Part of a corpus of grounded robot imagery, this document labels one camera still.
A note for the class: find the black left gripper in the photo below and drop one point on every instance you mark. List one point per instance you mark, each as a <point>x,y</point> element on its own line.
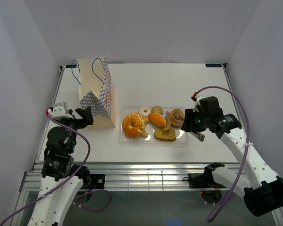
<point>86,114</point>

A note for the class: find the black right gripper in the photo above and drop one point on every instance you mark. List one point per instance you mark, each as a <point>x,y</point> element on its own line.
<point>188,125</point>

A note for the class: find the metal serving tongs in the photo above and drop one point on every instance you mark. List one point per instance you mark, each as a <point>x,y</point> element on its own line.
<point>197,135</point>

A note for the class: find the small thin toast slice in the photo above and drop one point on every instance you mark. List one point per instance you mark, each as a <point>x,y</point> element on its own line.
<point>168,123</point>

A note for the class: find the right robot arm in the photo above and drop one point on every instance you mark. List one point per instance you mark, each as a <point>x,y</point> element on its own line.
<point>262,189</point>

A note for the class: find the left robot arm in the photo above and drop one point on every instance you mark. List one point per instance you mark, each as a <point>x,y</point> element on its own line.
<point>61,178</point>

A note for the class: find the paper bread bag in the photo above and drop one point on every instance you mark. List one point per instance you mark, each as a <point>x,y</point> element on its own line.
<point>96,90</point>

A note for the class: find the orange oval bread roll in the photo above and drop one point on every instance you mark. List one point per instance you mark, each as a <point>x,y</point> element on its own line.
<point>157,119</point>

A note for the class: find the pale bread stick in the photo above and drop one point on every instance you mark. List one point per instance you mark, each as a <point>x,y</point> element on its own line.
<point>144,132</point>

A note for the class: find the upper heart toast slice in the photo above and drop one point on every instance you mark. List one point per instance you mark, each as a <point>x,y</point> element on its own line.
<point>177,117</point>

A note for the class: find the heart toast slice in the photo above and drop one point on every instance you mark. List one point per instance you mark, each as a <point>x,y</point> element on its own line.
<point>162,135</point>
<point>177,117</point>

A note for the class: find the lower heart toast slice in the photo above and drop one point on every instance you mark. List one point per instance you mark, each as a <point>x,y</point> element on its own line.
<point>162,135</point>

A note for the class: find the round tan bun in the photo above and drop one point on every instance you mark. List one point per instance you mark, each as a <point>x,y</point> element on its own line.
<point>157,109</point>

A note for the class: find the small white donut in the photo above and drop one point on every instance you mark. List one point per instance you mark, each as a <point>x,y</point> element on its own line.
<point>144,111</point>

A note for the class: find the clear plastic tray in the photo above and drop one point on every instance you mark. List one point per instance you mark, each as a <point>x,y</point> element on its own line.
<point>182,139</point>

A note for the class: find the left black label sticker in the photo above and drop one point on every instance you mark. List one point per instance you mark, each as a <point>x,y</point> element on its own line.
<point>71,66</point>

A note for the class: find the black label sticker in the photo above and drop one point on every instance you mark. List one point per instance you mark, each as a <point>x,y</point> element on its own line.
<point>71,66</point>
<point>213,65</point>

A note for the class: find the right black label sticker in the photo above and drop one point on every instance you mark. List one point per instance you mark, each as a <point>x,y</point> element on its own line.
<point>213,65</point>

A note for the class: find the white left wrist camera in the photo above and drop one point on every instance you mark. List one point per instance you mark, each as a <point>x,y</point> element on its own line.
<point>59,111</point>

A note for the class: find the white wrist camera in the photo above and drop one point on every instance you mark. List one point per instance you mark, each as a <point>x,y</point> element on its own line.
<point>196,99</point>
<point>59,111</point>

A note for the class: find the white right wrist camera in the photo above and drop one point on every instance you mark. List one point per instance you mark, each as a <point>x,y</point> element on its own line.
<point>196,99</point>

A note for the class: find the large orange ring bread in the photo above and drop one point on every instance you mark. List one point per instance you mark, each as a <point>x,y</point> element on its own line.
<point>133,124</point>

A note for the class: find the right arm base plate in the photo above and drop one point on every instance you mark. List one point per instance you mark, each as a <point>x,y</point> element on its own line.
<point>201,181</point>

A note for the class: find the aluminium frame rail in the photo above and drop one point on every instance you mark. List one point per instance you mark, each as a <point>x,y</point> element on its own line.
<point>156,168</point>

